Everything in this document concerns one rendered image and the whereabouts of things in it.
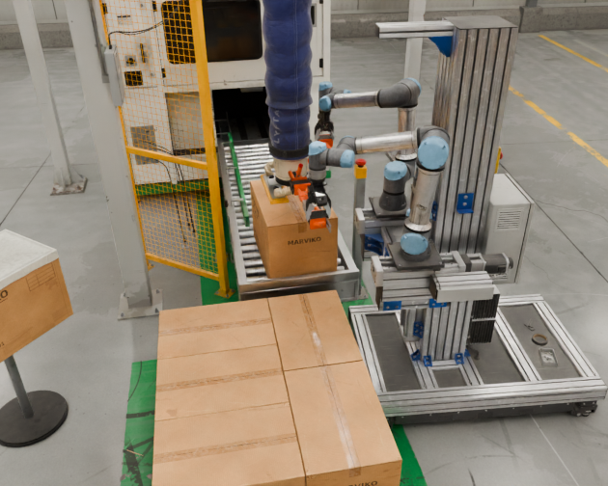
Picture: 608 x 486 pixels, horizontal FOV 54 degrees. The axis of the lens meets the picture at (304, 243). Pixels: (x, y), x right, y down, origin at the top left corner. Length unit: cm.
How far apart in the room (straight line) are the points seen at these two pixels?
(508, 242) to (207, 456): 172
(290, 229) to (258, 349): 69
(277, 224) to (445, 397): 128
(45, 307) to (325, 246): 150
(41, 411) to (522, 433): 265
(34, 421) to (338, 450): 182
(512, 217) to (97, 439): 244
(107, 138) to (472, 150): 209
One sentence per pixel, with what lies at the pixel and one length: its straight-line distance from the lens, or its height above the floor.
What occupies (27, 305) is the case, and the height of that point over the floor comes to 83.
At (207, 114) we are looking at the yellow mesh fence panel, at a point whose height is 135.
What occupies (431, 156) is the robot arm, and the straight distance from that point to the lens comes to 241.
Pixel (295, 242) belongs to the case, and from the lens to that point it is 332.
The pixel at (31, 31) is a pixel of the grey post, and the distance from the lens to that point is 584.
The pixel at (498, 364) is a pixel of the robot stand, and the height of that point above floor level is 21.
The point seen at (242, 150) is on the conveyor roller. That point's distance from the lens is 528.
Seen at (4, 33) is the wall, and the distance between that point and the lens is 1251.
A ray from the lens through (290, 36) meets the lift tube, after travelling 288.
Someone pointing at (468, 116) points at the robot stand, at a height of 166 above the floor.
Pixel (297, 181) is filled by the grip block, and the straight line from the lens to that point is 299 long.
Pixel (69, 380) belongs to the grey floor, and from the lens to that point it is 394.
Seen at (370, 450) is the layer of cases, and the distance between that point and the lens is 260.
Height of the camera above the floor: 255
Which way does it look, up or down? 31 degrees down
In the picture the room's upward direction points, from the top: 1 degrees counter-clockwise
